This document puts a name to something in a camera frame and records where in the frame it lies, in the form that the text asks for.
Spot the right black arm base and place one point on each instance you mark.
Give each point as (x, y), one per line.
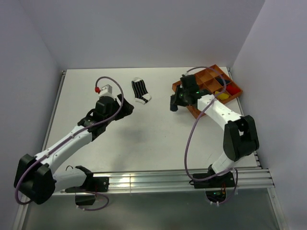
(226, 181)

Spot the dark green rolled sock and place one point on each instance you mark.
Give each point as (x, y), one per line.
(223, 81)

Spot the black white striped sock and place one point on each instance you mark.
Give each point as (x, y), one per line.
(140, 92)

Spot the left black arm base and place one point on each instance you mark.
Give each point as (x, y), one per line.
(90, 193)

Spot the orange compartment tray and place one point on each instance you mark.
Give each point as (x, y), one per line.
(205, 78)

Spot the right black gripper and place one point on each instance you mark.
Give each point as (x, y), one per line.
(179, 89)

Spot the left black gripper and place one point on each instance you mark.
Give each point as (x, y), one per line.
(126, 109)

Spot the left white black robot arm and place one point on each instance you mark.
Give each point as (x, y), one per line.
(35, 177)

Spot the red rolled sock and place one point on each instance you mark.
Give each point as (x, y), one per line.
(232, 90)

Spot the navy patterned sock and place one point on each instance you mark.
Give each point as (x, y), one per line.
(173, 104)

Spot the yellow rolled sock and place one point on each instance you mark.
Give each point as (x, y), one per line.
(221, 95)

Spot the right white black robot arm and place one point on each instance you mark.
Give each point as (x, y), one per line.
(240, 134)

